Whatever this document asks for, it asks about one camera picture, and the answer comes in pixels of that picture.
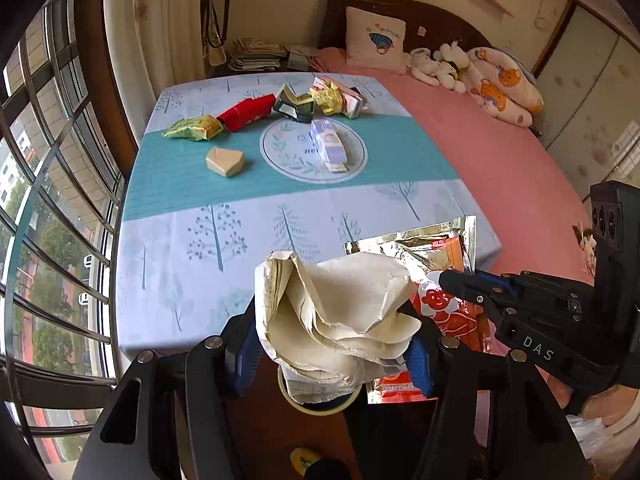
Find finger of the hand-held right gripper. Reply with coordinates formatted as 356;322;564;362
472;269;595;307
438;270;522;332

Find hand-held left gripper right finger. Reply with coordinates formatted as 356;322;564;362
400;310;593;480

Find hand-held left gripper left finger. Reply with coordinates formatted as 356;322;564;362
72;302;266;480

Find orange foil snack bag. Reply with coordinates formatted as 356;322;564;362
344;215;493;405

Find round cream-rimmed trash bin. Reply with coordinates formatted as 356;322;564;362
277;367;361;417

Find white paper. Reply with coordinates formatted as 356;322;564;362
254;250;423;405

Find small white box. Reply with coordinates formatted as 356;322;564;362
310;119;349;172

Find beige paper piece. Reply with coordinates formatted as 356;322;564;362
205;146;246;179

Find white pink carton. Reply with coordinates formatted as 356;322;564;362
340;80;368;120

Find green yellow snack packet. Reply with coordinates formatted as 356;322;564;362
161;114;223;142

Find red packet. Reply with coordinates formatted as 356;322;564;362
217;94;278;133

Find person's right hand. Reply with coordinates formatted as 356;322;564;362
566;389;640;426

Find small floral fabric item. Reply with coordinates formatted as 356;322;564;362
572;222;598;281

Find white plastic bag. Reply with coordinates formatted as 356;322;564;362
570;414;623;461

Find yellow embroidered slipper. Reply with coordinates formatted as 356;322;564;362
290;447;323;476

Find tree print tablecloth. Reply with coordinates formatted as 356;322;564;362
114;72;503;361

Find bear print bolster pillow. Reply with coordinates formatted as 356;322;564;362
460;46;545;127

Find sliding wardrobe door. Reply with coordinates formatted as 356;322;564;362
532;0;640;201

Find white plush toy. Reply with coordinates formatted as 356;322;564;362
439;39;473;68
407;47;468;94

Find yellow crumpled wrapper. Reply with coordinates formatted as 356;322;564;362
309;76;348;117

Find window with metal grille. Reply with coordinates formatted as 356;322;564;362
0;0;131;480

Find black silver wrapper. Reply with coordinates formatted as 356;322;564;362
272;82;317;123

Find white embroidered pillow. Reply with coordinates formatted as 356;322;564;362
345;6;408;76

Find dark wooden headboard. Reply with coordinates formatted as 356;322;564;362
318;0;543;136

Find small grey box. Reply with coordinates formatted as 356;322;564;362
285;44;321;73

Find stack of books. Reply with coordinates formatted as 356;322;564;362
229;37;288;73

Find cream floral curtain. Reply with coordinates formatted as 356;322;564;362
102;0;208;146

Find hanging black straps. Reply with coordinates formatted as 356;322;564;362
200;0;232;48

